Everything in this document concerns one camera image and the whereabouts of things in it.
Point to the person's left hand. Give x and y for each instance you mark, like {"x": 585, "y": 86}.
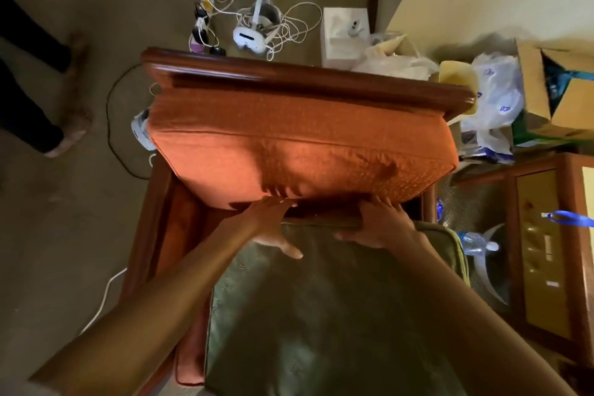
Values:
{"x": 264, "y": 224}

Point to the person's right hand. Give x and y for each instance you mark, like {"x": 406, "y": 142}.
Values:
{"x": 385, "y": 228}

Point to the orange cushion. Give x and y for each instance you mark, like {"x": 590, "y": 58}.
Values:
{"x": 301, "y": 149}

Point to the green patterned cushion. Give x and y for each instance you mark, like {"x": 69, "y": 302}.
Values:
{"x": 325, "y": 326}

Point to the orange armchair with wooden frame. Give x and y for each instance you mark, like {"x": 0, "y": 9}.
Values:
{"x": 301, "y": 78}

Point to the person's right forearm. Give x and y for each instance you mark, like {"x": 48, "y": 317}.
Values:
{"x": 473, "y": 326}

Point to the person's left forearm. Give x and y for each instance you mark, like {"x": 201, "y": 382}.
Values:
{"x": 153, "y": 317}

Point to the blue label water bottle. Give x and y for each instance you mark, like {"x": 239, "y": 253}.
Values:
{"x": 473, "y": 242}

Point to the white grey device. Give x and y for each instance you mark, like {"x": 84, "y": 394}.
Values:
{"x": 141, "y": 131}

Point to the beige plastic bag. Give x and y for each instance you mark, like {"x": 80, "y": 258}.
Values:
{"x": 394, "y": 64}

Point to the yellow paper bag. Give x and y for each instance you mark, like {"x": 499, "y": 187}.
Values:
{"x": 459, "y": 78}

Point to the blue print white plastic bag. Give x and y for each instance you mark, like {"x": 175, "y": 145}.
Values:
{"x": 496, "y": 94}

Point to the white tissue box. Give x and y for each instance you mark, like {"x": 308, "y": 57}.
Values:
{"x": 341, "y": 45}

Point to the wooden glass-top side table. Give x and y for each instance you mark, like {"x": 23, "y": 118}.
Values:
{"x": 571, "y": 187}

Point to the small black white device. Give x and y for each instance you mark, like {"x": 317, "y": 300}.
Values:
{"x": 200, "y": 26}

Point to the brown cardboard box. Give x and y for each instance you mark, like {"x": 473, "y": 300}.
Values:
{"x": 575, "y": 108}

